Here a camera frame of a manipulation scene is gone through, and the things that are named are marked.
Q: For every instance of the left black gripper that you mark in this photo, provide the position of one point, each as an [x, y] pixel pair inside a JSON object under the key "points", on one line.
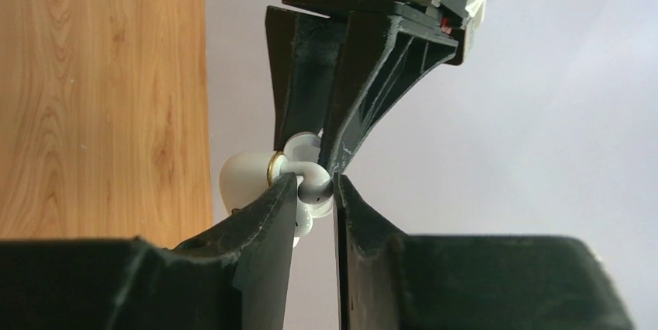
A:
{"points": [[378, 57]]}

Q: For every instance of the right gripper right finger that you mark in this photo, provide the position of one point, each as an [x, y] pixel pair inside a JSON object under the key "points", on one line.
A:
{"points": [[388, 279]]}

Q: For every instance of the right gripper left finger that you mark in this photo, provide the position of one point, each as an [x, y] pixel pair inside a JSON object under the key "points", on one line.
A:
{"points": [[232, 276]]}

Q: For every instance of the white earbud charging case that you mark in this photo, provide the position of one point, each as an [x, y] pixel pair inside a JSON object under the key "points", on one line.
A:
{"points": [[246, 175]]}

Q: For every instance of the white earbud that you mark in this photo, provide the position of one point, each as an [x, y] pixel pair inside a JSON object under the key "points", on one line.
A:
{"points": [[314, 196]]}

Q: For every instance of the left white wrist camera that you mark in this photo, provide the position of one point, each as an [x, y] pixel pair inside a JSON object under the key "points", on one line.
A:
{"points": [[476, 11]]}

